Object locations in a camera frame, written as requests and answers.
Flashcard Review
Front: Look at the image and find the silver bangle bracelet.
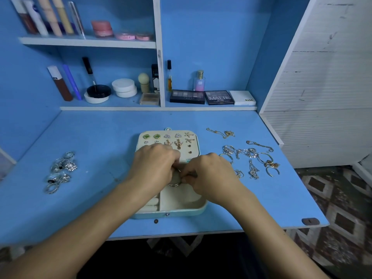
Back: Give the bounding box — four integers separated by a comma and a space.
167, 168, 184, 188

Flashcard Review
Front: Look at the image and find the white round cream jar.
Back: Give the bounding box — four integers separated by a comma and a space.
112, 78, 138, 99

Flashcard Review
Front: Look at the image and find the pile of silver rings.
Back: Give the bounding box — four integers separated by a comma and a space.
43, 150, 79, 195

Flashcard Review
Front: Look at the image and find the white slatted cabinet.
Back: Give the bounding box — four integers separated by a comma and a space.
258, 0, 372, 169

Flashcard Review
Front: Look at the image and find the person's right forearm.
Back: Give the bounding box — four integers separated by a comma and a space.
224, 189, 329, 279

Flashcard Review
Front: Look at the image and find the person's dark clothing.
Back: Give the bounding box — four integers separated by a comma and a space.
76, 232, 291, 279

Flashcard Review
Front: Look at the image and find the person's left hand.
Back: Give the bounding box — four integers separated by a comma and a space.
127, 143, 182, 198

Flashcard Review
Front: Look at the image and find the white framed marbled panel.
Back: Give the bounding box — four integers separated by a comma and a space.
0, 148, 17, 181

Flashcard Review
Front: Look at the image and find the cream jewellery box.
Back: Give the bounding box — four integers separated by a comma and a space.
131, 128, 209, 220

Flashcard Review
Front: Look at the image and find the white bowl black inside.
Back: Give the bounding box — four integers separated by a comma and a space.
84, 84, 112, 105

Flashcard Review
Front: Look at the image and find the black cosmetic bottle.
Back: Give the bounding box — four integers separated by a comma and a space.
151, 64, 160, 93

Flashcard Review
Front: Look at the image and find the square brown powder compact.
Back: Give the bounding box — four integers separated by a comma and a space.
139, 92, 160, 107

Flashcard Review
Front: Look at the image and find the dark eyeshadow palette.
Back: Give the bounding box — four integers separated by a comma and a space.
170, 90, 206, 105

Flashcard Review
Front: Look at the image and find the short beige cosmetic tube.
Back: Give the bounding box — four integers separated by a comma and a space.
51, 0, 75, 35

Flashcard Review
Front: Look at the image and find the brown lipstick tube white cap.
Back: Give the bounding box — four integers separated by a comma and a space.
47, 65, 74, 102

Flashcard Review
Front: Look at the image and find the white shelf unit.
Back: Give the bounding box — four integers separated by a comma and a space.
19, 0, 257, 112

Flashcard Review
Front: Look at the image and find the person's right hand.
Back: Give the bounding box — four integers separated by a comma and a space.
179, 153, 242, 208

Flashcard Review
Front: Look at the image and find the black lettered eyeshadow palette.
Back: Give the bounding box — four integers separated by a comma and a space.
204, 90, 235, 106

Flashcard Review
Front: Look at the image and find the black makeup brush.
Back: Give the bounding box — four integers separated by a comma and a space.
82, 57, 98, 88

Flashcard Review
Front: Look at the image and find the pile of silver bracelets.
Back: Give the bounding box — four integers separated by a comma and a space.
205, 127, 281, 179

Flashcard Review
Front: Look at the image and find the pink round jar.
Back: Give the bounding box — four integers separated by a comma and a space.
91, 20, 114, 38

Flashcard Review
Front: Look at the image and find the small pink perfume bottle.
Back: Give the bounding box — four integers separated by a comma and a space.
193, 70, 206, 92

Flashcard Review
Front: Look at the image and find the white flat box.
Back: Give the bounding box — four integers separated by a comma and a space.
228, 90, 257, 107

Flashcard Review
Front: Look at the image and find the blue cosmetic tube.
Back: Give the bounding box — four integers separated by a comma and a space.
62, 64, 83, 101

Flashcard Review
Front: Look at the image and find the tall beige cosmetic tube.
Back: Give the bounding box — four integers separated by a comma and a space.
36, 0, 64, 37

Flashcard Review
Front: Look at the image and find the person's left forearm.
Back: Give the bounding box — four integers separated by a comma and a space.
0, 183, 152, 279

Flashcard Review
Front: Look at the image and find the beige makeup sponge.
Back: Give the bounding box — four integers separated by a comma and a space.
138, 73, 151, 94

